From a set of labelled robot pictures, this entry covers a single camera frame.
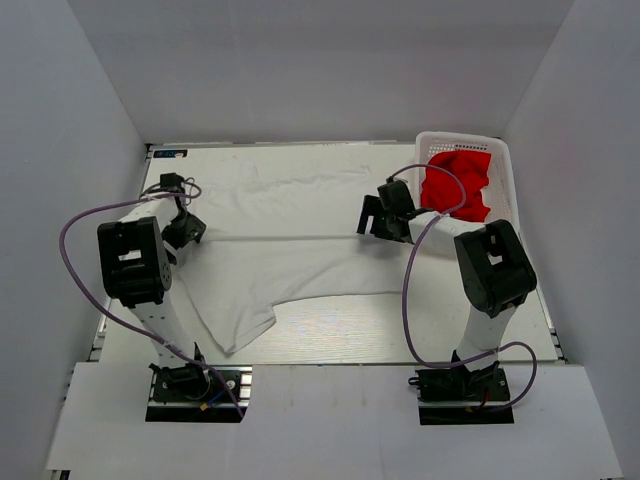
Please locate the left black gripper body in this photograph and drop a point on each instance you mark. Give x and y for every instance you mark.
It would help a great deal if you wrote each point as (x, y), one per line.
(181, 229)

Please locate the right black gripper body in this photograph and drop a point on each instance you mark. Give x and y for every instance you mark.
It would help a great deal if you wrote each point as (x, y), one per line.
(382, 225)

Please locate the red t shirt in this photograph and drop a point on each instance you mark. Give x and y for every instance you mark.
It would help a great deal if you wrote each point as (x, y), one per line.
(441, 192)

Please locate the white t shirt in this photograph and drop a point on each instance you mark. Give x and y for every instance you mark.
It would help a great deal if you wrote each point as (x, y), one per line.
(271, 241)

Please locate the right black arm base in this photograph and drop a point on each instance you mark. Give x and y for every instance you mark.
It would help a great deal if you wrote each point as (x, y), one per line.
(455, 397)

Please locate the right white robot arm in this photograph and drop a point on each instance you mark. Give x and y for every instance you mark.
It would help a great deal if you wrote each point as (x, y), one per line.
(496, 276)

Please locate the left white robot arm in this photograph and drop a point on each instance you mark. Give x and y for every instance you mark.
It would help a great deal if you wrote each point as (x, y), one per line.
(137, 254)

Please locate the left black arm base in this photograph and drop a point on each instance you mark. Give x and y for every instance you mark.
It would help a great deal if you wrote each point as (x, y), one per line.
(191, 395)

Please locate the blue table label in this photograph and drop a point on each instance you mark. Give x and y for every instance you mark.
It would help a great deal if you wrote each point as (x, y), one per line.
(170, 153)

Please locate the white plastic basket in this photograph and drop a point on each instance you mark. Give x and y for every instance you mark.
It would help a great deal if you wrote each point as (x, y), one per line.
(499, 195)

